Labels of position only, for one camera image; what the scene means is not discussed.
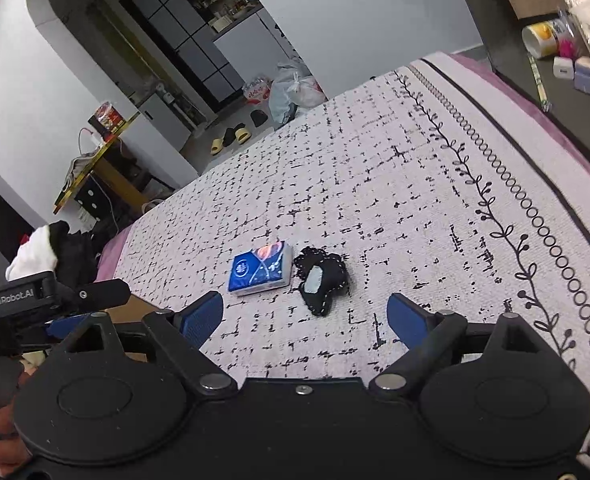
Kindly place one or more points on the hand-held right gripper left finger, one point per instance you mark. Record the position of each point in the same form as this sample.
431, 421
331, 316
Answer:
200, 317

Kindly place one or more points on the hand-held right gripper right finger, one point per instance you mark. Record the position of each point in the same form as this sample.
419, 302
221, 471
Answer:
409, 320

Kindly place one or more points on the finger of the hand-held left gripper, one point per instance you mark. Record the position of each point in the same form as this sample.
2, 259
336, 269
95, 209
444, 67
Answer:
100, 294
70, 324

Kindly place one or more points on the brown cardboard box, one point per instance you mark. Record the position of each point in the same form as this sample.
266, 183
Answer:
135, 307

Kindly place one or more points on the blue tissue packet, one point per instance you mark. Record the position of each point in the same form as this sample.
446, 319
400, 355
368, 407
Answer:
260, 267

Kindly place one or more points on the black lace-edged pouch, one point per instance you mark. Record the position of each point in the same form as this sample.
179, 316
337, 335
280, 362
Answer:
336, 272

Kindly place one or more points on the person's left hand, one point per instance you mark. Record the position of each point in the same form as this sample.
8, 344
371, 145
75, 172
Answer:
0, 440

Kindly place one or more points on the black clothing pile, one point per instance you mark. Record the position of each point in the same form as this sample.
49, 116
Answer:
80, 255

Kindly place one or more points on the red cloth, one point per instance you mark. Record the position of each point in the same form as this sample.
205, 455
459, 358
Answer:
25, 239

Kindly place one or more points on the round table with yellow legs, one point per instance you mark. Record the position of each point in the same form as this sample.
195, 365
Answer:
115, 172

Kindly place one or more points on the white black-patterned blanket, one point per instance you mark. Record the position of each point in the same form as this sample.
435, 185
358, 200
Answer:
375, 185

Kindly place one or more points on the yellow slipper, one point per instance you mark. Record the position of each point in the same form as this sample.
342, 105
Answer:
217, 146
243, 135

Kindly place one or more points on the red box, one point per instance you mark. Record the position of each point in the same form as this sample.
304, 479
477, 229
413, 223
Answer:
107, 120

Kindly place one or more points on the red and white packet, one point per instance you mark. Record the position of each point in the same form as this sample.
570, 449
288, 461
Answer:
258, 90

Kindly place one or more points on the grey plastic bag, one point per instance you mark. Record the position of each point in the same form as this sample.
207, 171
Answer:
282, 95

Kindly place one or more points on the white plastic bag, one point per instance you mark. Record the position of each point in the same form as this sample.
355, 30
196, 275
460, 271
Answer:
311, 97

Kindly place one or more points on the grey chair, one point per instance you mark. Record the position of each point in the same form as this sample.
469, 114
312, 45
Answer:
565, 105

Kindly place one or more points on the black-framed glass door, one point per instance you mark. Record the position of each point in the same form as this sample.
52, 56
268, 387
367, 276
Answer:
185, 40

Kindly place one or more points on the yellow-green stick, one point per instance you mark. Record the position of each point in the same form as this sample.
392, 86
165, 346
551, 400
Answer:
539, 82

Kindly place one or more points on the white cabinet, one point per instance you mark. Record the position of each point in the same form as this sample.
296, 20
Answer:
255, 50

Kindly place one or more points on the small white box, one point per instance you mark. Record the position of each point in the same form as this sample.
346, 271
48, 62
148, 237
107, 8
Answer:
564, 68

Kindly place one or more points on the small pale blue box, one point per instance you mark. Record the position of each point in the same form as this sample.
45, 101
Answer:
587, 77

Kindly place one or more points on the yellow-white tape roll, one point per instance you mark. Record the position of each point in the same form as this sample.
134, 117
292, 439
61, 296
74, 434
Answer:
540, 39

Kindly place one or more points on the pink fluffy item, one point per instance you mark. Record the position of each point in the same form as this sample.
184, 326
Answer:
568, 48

